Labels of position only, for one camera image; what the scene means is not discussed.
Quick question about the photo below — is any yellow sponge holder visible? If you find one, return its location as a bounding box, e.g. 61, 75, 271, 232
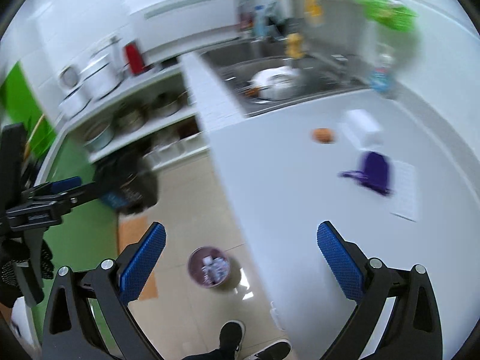
286, 33, 304, 59

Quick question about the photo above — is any white countertop appliance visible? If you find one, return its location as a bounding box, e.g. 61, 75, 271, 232
124, 0, 239, 60

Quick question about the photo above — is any white square plastic box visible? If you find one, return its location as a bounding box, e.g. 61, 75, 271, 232
340, 109, 384, 150

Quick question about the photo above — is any white storage bin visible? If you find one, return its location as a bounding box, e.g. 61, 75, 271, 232
178, 117, 208, 153
143, 130, 185, 167

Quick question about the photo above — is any orange floor mat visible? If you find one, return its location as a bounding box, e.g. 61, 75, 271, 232
118, 216, 160, 301

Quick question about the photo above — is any left black shoe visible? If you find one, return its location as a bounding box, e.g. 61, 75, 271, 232
219, 320, 246, 359

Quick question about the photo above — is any white ribbed plastic tray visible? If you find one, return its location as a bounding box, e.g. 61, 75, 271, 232
390, 160, 420, 222

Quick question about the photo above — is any purple velvet pouch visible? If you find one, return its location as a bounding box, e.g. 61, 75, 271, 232
338, 151, 391, 196

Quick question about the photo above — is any white storage bin right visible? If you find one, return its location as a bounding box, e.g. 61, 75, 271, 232
178, 117, 208, 153

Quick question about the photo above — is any steel pot with lid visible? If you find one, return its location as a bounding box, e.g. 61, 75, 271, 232
149, 92, 188, 118

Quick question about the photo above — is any black dual pedal bin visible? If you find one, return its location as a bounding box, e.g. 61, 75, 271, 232
94, 154, 159, 215

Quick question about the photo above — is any pink round waste basket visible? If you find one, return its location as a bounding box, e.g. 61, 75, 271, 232
186, 246, 231, 289

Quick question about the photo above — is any white rice cooker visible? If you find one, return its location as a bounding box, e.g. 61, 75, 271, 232
80, 35, 124, 101

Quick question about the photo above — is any large steel stockpot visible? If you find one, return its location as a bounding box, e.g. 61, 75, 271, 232
114, 105, 146, 133

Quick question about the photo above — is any right black shoe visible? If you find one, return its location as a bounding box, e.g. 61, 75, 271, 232
255, 339, 291, 360

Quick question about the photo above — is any red electric kettle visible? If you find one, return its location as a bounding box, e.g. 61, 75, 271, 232
124, 41, 148, 76

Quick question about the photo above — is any white storage bin middle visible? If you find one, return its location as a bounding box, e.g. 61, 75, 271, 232
143, 130, 185, 167

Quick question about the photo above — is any steel kitchen sink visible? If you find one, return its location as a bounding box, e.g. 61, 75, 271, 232
200, 40, 367, 117

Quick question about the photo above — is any brown walnut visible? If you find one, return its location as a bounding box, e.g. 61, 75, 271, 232
312, 127, 335, 144

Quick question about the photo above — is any black shoe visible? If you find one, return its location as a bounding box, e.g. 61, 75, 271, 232
255, 339, 291, 360
219, 320, 246, 359

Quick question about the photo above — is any pale blue basin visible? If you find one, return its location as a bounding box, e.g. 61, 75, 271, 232
84, 120, 115, 153

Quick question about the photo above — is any clear hand soap bottle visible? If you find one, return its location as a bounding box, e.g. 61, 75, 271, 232
368, 43, 395, 99

